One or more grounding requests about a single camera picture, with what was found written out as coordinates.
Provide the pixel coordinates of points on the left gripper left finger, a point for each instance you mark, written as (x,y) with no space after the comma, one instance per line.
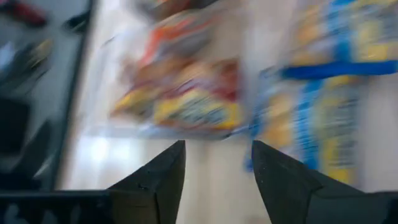
(161,186)

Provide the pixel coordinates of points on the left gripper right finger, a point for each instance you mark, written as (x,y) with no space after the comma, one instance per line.
(286,193)

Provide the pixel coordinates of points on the blue Maruchan ramen pack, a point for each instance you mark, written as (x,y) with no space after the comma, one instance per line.
(311,124)
(342,31)

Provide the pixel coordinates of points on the red Maruchan ramen pack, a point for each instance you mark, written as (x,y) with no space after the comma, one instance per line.
(174,40)
(217,93)

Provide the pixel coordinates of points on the clear plastic container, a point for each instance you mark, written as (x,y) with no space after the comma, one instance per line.
(102,93)

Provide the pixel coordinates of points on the black floor box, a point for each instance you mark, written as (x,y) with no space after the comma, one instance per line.
(15,133)

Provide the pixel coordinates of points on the yellow black tool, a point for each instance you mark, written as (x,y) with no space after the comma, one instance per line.
(42,51)

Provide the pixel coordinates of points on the red black power strip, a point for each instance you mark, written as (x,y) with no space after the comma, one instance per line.
(26,12)

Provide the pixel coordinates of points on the black aluminium frame rail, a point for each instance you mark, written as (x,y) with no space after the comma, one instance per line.
(70,109)

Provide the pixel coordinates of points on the black clamp mount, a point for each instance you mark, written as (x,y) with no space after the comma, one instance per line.
(76,22)

